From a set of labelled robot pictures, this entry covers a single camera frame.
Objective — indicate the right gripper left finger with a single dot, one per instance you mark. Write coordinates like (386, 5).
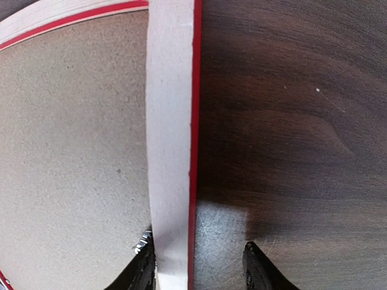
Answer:
(139, 274)

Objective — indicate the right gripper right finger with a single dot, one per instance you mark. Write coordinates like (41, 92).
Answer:
(261, 273)

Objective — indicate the brown cardboard backing board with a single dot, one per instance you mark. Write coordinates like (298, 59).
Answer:
(74, 185)

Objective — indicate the red wooden picture frame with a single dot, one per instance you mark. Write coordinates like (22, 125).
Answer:
(171, 68)

